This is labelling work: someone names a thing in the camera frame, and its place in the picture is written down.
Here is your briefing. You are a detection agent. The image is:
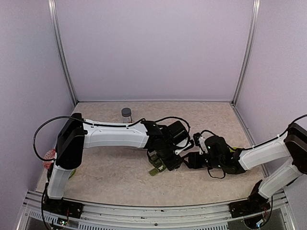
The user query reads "right aluminium frame post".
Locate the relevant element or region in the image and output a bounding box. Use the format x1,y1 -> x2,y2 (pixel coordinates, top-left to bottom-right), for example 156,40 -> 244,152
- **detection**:
232,0 -> 261,107

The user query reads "green weekly pill organizer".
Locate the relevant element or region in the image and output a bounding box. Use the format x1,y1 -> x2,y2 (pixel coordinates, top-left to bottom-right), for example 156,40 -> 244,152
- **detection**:
148,154 -> 166,176

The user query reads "green plate left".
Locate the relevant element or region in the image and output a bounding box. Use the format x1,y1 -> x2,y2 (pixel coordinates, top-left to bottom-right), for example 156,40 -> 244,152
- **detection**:
69,169 -> 76,179

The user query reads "orange pill bottle grey cap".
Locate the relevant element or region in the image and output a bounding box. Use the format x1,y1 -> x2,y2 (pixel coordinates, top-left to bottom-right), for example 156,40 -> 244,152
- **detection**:
121,107 -> 132,123

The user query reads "left aluminium frame post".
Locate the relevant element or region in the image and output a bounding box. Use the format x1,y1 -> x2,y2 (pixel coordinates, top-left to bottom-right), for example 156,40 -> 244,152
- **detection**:
48,0 -> 79,106

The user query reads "red patterned round tin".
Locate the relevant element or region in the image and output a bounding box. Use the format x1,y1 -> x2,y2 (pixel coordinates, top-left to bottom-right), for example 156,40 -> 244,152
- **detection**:
43,149 -> 56,170

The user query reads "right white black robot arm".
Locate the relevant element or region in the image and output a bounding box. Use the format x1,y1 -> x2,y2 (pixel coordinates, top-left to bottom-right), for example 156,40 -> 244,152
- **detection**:
183,120 -> 307,213

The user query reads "front aluminium rail base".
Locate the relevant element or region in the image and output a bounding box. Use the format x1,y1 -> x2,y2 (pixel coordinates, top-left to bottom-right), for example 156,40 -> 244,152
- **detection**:
13,191 -> 298,230

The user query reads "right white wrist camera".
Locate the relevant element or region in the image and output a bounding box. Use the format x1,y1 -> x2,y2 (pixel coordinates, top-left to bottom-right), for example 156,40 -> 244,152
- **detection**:
193,133 -> 208,155

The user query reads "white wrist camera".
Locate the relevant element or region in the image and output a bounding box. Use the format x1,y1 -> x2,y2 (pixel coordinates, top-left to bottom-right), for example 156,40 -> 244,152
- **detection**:
175,138 -> 194,155
193,133 -> 208,155

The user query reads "aluminium frame post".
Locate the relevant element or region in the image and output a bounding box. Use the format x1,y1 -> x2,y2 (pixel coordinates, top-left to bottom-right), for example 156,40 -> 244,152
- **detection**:
48,0 -> 79,106
232,0 -> 261,107

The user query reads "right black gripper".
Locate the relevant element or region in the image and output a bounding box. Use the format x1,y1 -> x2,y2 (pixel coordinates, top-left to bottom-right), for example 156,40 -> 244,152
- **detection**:
182,151 -> 223,169

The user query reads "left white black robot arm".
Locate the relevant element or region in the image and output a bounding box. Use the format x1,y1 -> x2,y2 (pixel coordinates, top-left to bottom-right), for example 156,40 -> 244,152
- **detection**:
39,113 -> 194,216

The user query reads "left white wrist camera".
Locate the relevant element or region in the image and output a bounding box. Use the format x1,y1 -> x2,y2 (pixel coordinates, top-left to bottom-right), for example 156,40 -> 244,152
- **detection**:
175,138 -> 194,155

